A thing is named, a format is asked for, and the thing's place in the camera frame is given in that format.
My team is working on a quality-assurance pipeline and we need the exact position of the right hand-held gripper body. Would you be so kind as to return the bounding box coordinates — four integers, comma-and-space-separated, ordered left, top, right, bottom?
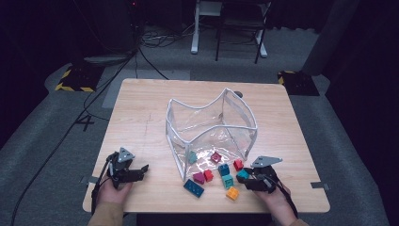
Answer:
247, 155, 283, 193

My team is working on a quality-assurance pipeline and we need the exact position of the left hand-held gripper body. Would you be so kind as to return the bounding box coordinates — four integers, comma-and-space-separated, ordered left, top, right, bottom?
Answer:
106, 146, 139, 189

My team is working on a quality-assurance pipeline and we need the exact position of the person's left hand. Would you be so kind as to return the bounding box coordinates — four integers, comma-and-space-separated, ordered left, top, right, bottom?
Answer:
97, 180, 135, 207

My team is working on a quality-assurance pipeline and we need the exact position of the mint green toy block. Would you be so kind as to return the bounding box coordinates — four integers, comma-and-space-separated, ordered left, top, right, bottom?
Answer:
221, 174, 235, 189

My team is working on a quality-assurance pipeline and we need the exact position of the orange toy block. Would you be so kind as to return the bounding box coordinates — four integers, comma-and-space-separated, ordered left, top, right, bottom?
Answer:
225, 186, 240, 202

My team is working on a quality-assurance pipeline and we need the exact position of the small dark blue toy block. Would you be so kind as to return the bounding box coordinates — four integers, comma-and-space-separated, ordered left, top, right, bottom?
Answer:
217, 163, 231, 177

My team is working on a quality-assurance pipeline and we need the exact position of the magenta toy block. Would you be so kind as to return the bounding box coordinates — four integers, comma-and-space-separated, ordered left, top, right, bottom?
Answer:
192, 171, 206, 186

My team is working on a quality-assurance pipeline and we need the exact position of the long dark blue toy block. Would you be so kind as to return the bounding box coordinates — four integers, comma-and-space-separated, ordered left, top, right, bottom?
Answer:
183, 178, 205, 199

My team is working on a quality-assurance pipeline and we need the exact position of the black yellow striped floor plate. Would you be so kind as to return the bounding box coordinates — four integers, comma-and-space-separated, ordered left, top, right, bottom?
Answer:
54, 63, 104, 93
277, 70, 321, 97

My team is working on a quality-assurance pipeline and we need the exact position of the dark equipment on round base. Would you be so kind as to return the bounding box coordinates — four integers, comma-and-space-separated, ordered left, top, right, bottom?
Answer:
71, 0, 143, 66

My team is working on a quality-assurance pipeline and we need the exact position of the black metal stand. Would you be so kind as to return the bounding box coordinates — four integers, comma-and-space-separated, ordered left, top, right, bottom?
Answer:
215, 0, 273, 65

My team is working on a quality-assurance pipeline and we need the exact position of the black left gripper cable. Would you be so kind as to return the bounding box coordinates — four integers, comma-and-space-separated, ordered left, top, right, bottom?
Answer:
90, 153, 115, 216

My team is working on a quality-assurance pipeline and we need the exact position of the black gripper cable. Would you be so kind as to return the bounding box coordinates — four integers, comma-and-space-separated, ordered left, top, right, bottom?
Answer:
90, 153, 115, 216
262, 174, 299, 219

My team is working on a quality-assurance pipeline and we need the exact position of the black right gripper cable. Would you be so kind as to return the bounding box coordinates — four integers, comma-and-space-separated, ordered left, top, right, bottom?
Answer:
262, 174, 299, 219

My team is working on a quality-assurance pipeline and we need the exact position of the grey table bracket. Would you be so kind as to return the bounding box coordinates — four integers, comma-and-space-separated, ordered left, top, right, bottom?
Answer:
79, 175, 100, 186
310, 181, 331, 191

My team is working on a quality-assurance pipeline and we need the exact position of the long black floor cable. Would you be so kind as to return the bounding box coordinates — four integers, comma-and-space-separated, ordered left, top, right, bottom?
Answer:
10, 46, 140, 226

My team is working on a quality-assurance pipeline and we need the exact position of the bundle of floor cables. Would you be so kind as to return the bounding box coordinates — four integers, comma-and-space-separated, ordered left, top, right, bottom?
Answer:
137, 22, 197, 50

